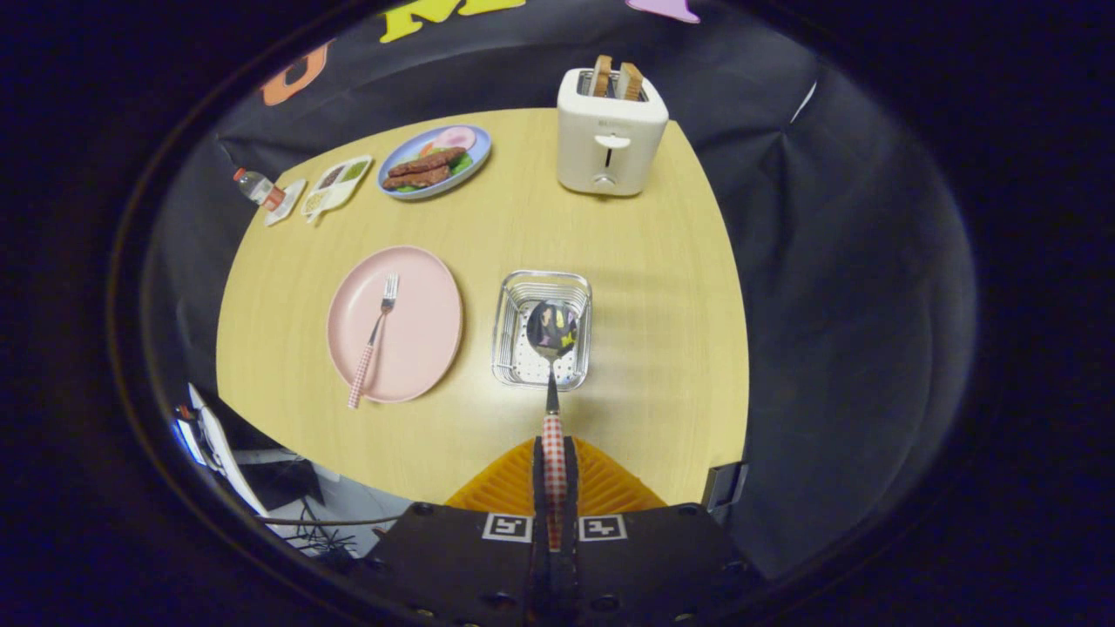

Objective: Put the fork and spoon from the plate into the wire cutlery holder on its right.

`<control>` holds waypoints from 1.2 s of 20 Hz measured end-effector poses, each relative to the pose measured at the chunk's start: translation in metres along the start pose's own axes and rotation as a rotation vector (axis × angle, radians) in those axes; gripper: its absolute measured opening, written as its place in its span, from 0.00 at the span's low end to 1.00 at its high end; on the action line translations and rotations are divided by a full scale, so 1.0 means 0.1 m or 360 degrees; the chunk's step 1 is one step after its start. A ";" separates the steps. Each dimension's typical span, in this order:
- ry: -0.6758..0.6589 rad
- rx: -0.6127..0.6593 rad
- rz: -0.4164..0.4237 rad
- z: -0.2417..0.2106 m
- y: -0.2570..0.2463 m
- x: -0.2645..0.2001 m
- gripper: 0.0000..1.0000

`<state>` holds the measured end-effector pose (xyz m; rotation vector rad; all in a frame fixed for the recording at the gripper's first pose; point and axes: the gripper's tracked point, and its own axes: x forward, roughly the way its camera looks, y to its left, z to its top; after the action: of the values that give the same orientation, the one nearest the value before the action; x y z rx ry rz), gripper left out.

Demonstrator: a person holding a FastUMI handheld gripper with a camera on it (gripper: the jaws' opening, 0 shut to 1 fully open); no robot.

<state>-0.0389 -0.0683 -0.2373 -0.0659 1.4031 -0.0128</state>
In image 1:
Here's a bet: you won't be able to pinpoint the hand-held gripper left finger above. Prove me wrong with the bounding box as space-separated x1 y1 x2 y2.
350 435 555 627

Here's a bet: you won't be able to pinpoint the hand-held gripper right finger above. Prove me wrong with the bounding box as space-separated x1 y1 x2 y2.
557 435 769 627

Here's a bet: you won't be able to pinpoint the fork with checkered handle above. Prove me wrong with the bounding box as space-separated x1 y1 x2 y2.
348 274 400 410

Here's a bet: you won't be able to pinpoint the spoon with checkered handle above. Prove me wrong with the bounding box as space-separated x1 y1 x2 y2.
526 299 579 551

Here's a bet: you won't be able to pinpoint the pink plate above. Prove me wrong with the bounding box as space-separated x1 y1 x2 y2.
327 246 463 404

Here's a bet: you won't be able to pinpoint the white board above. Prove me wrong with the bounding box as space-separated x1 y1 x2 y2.
187 383 273 516

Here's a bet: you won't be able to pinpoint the blue lit device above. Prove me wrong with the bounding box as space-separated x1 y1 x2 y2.
172 405 206 468

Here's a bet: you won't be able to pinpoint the black backdrop cloth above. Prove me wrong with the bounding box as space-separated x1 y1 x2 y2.
144 0 976 576

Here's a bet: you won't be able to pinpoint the blue plate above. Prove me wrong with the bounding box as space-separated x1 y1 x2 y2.
376 125 492 201

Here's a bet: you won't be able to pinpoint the brown sausage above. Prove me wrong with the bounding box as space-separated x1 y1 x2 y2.
386 146 468 177
388 165 452 191

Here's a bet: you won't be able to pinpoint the white square coaster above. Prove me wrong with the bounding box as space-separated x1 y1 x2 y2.
264 179 307 227

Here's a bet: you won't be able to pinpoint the white divided condiment tray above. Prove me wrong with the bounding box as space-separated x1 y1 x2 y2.
301 155 374 224

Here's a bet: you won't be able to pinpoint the green lettuce leaf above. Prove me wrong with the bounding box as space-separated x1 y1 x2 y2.
396 150 476 194

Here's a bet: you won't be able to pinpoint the clear bottle with red label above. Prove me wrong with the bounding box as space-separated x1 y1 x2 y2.
233 168 287 212

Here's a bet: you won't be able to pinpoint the white toaster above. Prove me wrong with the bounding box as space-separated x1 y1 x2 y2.
557 68 670 198

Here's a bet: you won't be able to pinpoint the grey metal bracket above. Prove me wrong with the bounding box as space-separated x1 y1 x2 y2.
701 462 749 511

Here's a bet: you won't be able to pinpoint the black cables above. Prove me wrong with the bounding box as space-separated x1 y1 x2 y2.
257 498 403 560

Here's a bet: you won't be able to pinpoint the metal wire basket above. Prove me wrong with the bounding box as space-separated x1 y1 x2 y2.
491 270 593 390

